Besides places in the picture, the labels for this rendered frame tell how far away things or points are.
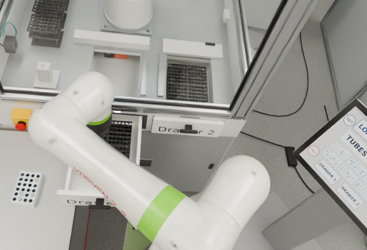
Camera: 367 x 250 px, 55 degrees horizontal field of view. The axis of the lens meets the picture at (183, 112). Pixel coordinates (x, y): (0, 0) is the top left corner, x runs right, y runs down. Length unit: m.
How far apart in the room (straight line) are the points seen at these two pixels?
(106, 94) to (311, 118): 2.18
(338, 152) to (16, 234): 1.19
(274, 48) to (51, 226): 1.00
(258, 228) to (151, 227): 1.61
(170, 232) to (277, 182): 1.82
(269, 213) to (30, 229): 1.45
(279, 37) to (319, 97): 1.97
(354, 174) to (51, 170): 1.14
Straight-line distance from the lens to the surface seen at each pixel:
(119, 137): 1.38
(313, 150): 1.42
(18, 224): 1.45
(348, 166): 1.41
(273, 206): 2.37
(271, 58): 1.16
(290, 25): 1.07
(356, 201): 1.43
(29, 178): 1.46
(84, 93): 0.86
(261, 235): 2.29
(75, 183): 1.38
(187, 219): 0.71
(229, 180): 0.76
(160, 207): 0.72
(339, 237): 2.56
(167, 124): 1.42
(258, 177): 0.77
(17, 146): 1.57
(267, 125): 2.67
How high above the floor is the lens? 2.12
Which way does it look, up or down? 57 degrees down
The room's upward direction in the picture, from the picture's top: 17 degrees clockwise
